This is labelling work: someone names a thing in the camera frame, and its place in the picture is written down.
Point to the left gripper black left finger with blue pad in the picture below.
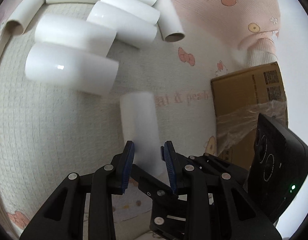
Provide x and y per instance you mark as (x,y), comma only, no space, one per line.
(62,214)

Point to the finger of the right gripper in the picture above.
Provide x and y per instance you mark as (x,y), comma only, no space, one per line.
(170,218)
(205,171)

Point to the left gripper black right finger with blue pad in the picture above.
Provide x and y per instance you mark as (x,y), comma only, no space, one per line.
(217,212)

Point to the brown cardboard box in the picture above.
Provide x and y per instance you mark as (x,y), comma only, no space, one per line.
(239,97)

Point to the pink Hello Kitty mat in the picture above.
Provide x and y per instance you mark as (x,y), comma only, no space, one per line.
(49,131)

